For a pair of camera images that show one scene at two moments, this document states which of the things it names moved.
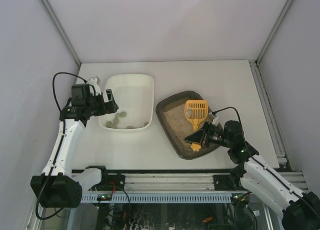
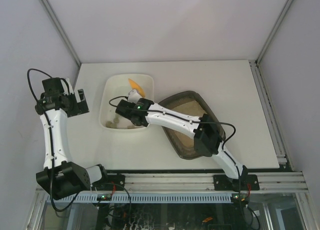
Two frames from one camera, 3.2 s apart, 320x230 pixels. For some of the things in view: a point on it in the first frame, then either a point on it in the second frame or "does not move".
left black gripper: x=103 y=105 to x=81 y=104
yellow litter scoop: x=197 y=111 to x=135 y=87
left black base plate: x=109 y=182 does not move
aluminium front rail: x=144 y=183 does not move
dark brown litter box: x=171 y=112 does not move
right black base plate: x=222 y=182 does not move
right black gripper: x=205 y=134 to x=122 y=110
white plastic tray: x=134 y=95 does not move
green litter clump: x=109 y=124 does not move
